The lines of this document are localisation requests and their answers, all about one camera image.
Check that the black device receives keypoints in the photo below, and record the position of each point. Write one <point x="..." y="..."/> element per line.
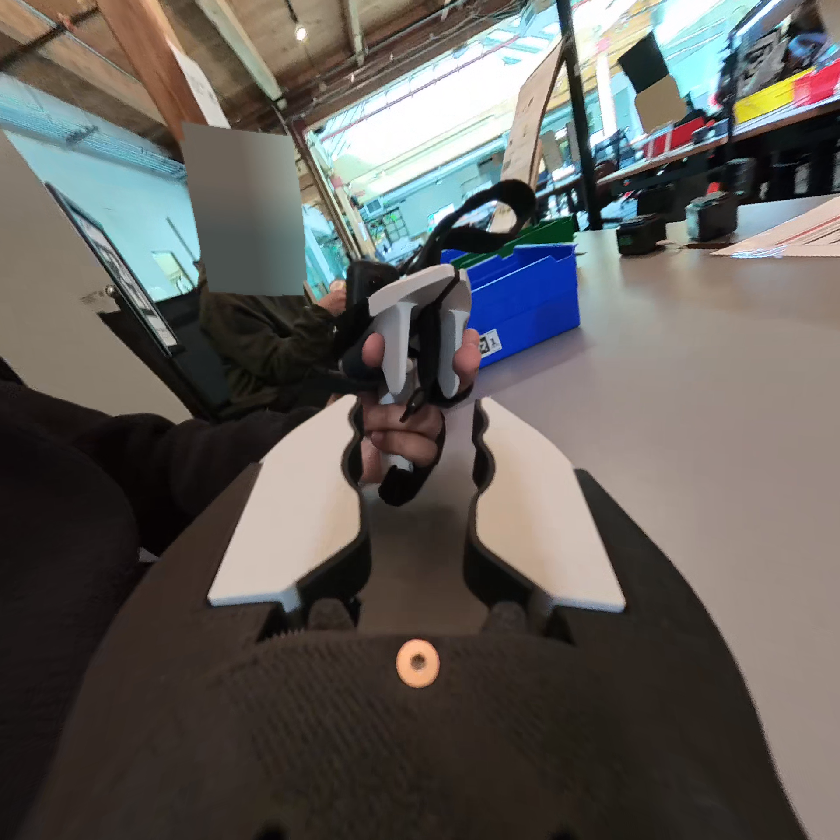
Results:
<point x="712" y="217"/>
<point x="642" y="234"/>

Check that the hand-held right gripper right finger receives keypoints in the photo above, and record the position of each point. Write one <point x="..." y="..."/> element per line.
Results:
<point x="545" y="519"/>

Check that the black metal pole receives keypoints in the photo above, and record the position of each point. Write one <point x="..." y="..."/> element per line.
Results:
<point x="578" y="112"/>

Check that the ceiling lamp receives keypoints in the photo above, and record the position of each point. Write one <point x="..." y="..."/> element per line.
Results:
<point x="301" y="32"/>

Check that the thick wooden post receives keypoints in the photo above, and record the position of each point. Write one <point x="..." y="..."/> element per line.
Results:
<point x="151" y="59"/>

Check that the blue bin with sticker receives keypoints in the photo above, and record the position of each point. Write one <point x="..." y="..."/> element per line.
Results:
<point x="525" y="309"/>

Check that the person's left forearm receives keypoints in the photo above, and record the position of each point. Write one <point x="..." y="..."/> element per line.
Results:
<point x="105" y="551"/>

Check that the black framed floor sign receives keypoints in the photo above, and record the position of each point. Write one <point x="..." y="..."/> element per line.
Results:
<point x="112" y="269"/>

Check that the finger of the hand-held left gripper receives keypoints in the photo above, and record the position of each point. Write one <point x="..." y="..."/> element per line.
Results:
<point x="450" y="348"/>
<point x="400" y="315"/>

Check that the small yellow bin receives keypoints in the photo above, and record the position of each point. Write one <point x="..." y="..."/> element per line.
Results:
<point x="765" y="99"/>

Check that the red bin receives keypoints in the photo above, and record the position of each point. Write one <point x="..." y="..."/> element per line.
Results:
<point x="676" y="138"/>

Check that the person's left hand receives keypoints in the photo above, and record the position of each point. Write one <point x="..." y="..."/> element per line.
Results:
<point x="383" y="427"/>

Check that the brown cardboard board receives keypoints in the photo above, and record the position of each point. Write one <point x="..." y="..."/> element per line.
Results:
<point x="528" y="118"/>

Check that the printed paper sheets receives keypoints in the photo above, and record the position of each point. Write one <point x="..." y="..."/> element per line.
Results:
<point x="788" y="234"/>

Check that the green storage bin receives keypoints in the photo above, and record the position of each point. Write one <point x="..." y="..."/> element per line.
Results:
<point x="519" y="236"/>

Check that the white paper notice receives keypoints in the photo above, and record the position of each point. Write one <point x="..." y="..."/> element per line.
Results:
<point x="201" y="85"/>

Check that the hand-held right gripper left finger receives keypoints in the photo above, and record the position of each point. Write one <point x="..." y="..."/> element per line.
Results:
<point x="295" y="519"/>

